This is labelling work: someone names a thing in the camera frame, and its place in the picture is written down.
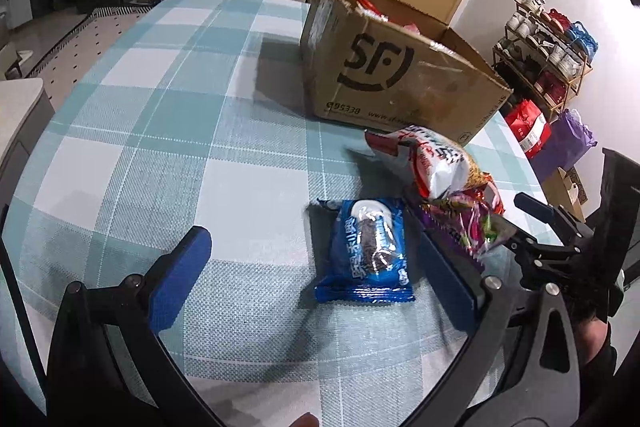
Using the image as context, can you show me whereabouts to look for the white dotted rug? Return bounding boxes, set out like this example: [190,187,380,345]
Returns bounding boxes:
[25,6,152,98]

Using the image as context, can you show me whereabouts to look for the purple gift bag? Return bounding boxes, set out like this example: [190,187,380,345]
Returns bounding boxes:
[530,108,599,181]

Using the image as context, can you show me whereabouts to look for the red shopping bag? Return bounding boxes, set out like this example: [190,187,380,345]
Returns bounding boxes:
[505,99,553,160]

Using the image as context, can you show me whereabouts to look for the brown cardboard box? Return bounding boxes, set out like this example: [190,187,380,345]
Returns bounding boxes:
[300,0,515,145]

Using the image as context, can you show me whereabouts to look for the teal checked tablecloth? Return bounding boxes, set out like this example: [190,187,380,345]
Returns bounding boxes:
[0,0,566,427]

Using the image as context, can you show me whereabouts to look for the wooden shoe rack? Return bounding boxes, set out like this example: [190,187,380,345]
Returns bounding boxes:
[492,0,594,121]

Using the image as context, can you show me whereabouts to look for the group of shoes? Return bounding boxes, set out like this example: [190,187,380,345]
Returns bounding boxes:
[500,0,583,92]

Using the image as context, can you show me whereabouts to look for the small cardboard box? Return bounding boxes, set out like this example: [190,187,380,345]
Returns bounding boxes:
[544,167,587,220]

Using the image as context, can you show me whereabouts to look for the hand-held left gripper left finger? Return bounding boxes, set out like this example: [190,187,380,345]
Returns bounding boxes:
[45,226,226,427]

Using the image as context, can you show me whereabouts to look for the red white snack packet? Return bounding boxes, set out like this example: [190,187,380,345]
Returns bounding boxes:
[365,125,493,201]

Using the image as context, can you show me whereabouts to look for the purple snack packet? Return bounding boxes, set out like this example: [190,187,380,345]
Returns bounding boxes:
[422,199,517,259]

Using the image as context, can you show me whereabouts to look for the blue cookie packet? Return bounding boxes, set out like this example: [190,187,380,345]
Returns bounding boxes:
[314,198,416,304]

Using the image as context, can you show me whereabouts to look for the person's right forearm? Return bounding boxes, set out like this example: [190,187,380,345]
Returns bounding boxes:
[572,314,618,390]

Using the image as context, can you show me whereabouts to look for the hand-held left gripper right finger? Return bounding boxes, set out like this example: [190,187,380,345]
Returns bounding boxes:
[405,227,587,427]

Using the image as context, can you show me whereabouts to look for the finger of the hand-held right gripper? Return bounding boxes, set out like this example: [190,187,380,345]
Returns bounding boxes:
[514,192,597,249]
[500,219,589,304]

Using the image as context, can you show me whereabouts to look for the orange snack packet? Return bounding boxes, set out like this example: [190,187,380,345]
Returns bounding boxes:
[442,177,507,216]

